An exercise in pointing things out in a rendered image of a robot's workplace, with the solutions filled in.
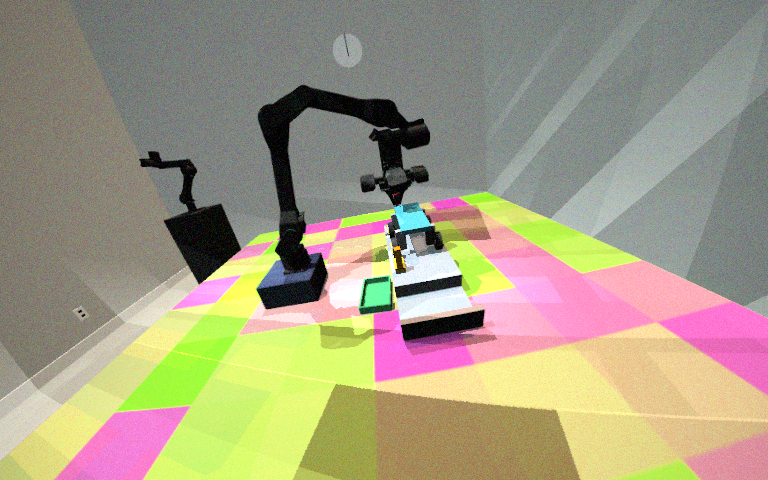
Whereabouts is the green tray floor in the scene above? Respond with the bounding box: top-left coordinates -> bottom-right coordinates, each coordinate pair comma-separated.
363,281 -> 389,307

